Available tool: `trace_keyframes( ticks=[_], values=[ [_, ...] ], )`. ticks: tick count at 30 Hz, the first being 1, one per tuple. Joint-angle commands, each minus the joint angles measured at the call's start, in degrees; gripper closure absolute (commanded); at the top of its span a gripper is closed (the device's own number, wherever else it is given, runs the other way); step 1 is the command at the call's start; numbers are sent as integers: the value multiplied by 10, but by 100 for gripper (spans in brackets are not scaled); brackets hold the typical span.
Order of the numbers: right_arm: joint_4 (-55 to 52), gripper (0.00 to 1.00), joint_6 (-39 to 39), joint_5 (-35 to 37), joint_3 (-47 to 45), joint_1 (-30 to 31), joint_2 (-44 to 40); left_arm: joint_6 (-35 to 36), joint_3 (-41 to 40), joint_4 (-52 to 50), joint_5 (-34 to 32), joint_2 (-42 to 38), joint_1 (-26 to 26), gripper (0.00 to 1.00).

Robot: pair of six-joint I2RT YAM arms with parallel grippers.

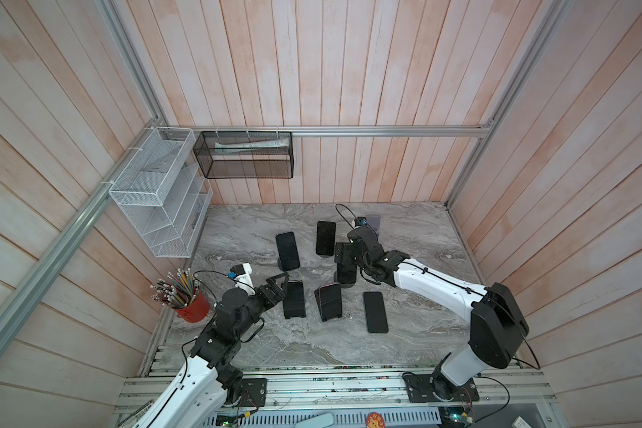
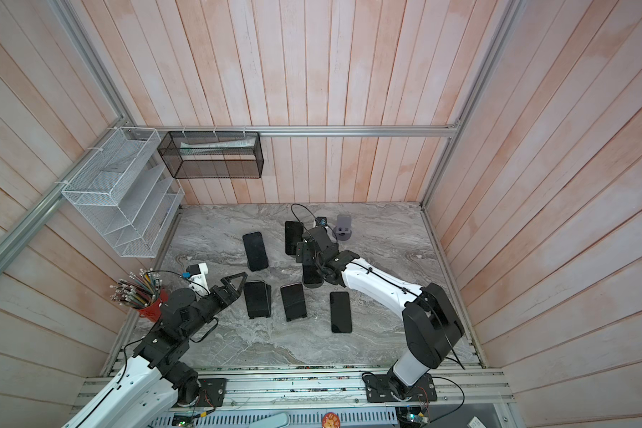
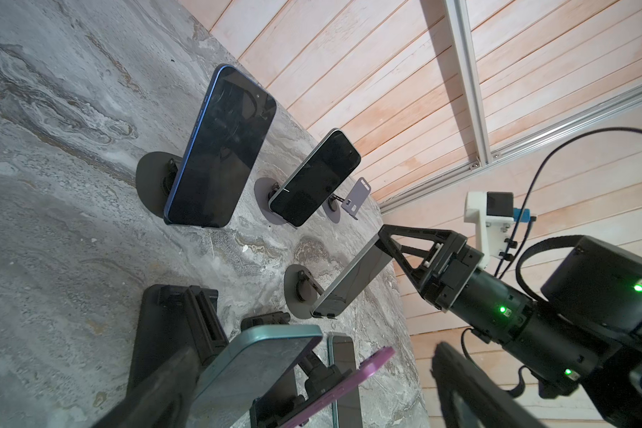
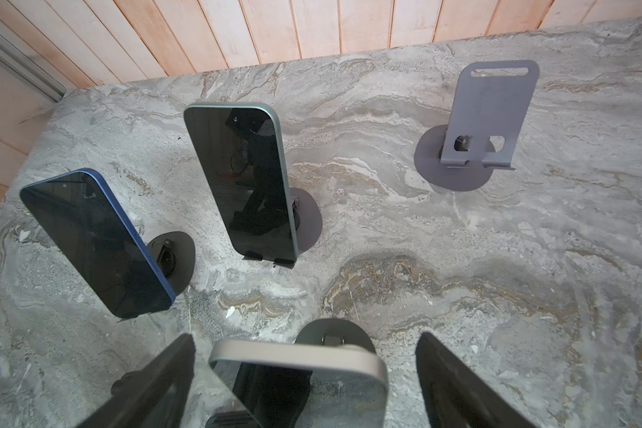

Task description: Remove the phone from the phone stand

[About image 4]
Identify grey stand back left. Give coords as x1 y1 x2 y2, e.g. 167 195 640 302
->
147 231 195 295

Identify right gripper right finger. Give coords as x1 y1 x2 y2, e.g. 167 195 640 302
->
415 332 533 428

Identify grey stand back centre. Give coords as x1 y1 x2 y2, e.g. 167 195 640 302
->
242 187 323 269

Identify green phone back centre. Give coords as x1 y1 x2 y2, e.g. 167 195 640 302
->
183 103 300 269

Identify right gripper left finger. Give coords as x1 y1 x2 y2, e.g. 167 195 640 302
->
79 333 196 427

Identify purple phone stand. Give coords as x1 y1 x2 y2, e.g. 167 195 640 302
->
414 60 540 192

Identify blue phone back left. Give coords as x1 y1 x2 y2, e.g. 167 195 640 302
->
20 168 177 319

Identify grey round stand centre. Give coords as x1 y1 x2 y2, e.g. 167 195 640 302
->
294 319 376 354

